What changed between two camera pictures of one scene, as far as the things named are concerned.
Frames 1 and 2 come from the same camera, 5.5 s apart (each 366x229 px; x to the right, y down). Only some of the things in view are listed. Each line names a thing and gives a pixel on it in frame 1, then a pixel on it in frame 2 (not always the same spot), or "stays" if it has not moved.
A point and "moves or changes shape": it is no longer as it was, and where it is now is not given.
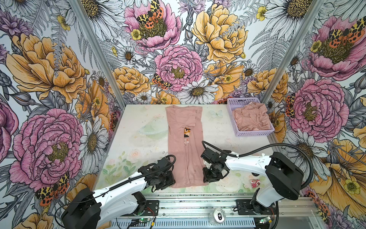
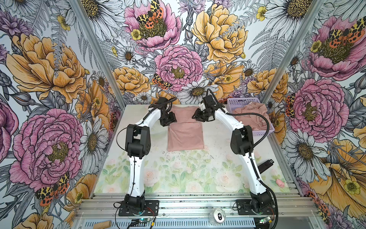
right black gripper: x=208 y=178 to x=198 y=116
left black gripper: x=170 y=182 to x=172 y=119
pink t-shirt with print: x=187 y=146 moves or changes shape
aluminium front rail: x=228 y=208 stays
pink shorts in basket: x=252 y=116 stays
